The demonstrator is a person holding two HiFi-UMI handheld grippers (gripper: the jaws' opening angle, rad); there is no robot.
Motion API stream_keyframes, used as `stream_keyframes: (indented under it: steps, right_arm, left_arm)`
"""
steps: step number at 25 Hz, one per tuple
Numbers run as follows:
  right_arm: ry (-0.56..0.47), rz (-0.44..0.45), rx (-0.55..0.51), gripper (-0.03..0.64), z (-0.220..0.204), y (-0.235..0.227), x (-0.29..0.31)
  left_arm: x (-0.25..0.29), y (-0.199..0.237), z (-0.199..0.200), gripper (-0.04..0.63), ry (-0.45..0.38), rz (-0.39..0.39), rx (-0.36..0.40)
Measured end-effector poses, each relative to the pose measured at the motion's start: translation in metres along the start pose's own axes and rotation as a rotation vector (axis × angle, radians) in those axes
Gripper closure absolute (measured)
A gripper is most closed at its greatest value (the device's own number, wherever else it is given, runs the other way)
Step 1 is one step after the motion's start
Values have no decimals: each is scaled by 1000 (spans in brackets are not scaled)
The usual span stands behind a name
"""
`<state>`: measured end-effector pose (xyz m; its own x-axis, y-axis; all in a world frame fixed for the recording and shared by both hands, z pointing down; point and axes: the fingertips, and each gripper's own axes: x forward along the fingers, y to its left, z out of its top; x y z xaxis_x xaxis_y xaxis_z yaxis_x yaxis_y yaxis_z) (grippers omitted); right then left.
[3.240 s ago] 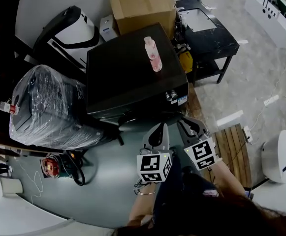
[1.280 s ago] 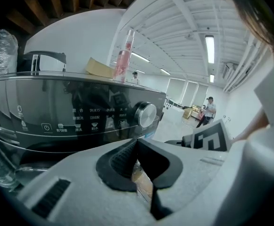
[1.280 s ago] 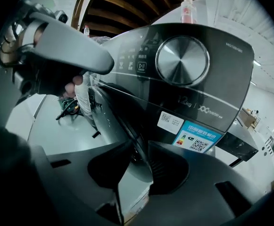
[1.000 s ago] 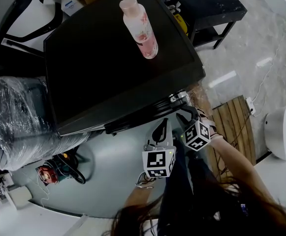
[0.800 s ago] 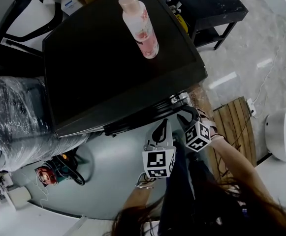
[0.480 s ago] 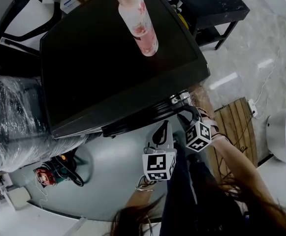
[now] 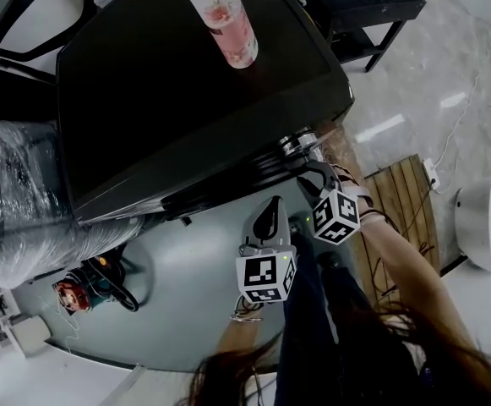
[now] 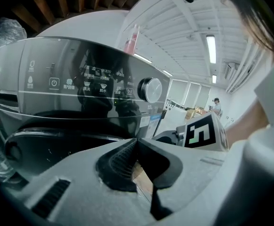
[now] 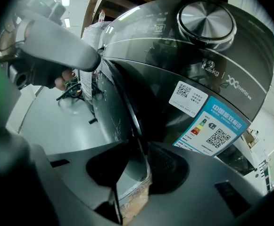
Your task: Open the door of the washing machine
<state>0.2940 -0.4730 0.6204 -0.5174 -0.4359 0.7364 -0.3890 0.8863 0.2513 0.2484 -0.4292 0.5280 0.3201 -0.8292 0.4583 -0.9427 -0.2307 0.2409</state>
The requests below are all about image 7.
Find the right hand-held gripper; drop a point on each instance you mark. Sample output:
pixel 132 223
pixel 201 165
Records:
pixel 336 218

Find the brown wooden plank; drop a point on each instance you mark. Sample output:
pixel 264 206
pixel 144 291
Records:
pixel 338 146

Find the white egg-shaped device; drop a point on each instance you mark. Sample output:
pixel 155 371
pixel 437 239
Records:
pixel 481 222

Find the person's blue jeans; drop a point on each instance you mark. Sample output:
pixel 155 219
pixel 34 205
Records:
pixel 308 311

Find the plastic-wrapped grey appliance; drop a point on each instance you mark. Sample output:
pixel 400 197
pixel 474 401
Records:
pixel 25 205

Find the red vacuum cleaner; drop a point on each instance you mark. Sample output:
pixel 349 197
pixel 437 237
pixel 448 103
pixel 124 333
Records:
pixel 74 294

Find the person's right black shoe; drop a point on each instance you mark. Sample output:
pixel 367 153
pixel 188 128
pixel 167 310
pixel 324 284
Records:
pixel 331 260

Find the person's left black shoe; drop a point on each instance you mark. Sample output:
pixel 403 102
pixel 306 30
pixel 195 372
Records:
pixel 296 226

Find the person's black shoe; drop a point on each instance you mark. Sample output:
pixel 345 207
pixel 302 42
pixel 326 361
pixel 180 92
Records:
pixel 296 226
pixel 331 260

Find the pink floral bottle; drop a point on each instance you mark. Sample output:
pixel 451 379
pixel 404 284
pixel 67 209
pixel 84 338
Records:
pixel 224 19

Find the white and black exercise machine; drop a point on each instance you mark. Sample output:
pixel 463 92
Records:
pixel 38 23

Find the black washing machine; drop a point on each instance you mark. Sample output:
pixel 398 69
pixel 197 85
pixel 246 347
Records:
pixel 165 100

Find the wooden slatted board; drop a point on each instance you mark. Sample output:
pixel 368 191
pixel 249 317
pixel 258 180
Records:
pixel 405 210

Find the white power strip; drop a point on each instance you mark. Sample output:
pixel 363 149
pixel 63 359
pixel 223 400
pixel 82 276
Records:
pixel 431 173

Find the person's right forearm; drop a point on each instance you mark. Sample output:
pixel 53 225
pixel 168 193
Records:
pixel 410 264

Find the person's left forearm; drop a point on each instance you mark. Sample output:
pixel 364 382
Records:
pixel 238 334

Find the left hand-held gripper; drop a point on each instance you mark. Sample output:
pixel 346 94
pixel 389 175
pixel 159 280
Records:
pixel 262 275

